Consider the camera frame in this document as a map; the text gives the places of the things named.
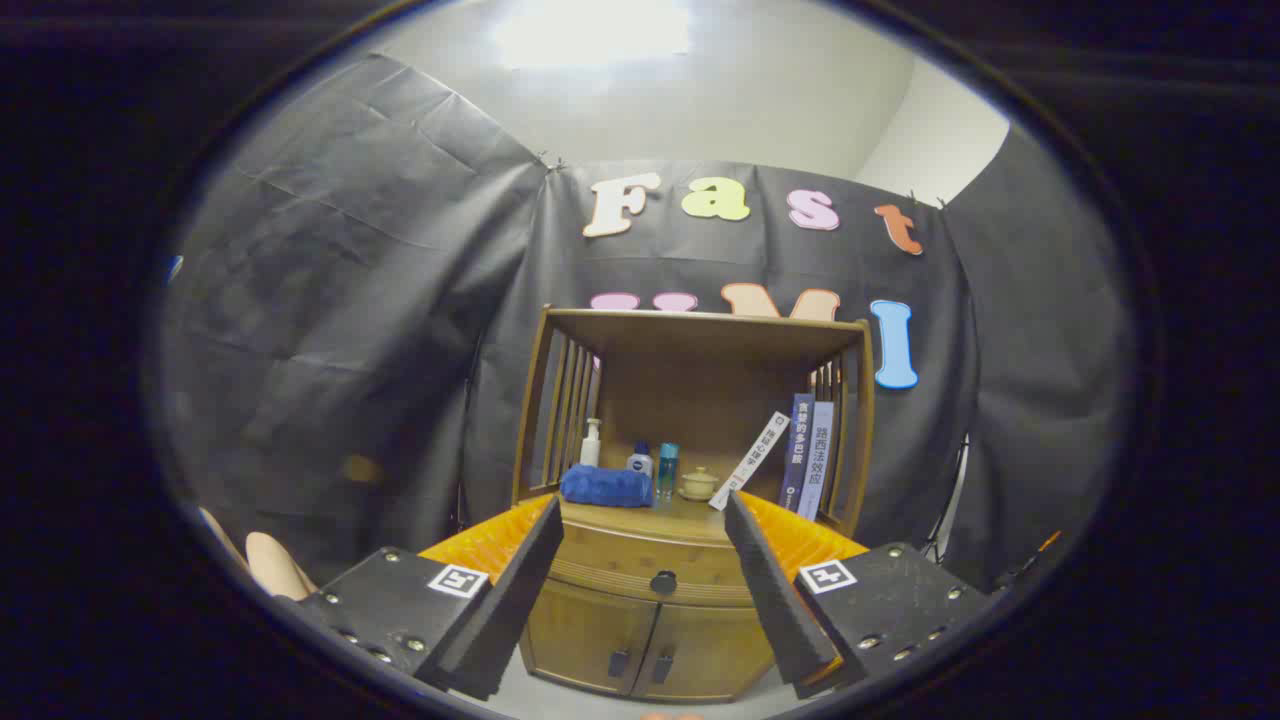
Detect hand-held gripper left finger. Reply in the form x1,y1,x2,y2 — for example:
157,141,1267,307
298,493,566,702

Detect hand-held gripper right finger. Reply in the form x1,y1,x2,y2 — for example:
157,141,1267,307
723,490,993,701

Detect wooden drawer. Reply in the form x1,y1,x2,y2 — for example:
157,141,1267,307
545,520,763,607

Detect wooden cabinet door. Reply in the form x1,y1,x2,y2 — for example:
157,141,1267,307
632,600,776,704
520,578,661,696

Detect wooden countertop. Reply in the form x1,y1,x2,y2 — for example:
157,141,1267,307
555,492,851,546

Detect wooden cabinet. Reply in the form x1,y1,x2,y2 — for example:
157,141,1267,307
512,305,876,704

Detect light purple book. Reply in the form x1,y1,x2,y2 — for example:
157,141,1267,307
797,401,835,522

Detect white book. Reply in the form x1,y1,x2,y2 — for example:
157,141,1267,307
708,411,791,512

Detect dark blue book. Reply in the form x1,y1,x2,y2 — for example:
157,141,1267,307
778,393,816,513

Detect blue folded towel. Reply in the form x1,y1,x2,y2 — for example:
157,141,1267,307
560,464,655,509

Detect black backdrop stand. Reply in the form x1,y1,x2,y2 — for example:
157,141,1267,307
920,435,971,566

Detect light wooden chair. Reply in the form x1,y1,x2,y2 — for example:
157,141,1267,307
198,507,319,603

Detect orange tipped black clamp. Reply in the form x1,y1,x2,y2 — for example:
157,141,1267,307
990,530,1063,591

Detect black backdrop cloth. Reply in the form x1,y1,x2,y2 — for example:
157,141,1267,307
160,52,1136,601

